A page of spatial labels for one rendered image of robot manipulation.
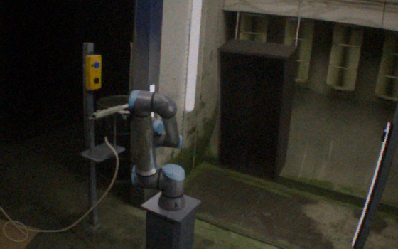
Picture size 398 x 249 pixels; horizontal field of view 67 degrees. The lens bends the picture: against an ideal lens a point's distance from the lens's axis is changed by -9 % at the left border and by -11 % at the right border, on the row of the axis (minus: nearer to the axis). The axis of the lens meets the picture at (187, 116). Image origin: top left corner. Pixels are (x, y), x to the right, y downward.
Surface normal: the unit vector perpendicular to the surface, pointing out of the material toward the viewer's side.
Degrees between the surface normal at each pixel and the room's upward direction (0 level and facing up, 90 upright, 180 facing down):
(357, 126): 57
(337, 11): 90
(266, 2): 90
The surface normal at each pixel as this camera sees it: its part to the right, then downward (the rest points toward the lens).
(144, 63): -0.50, 0.22
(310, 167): -0.38, -0.33
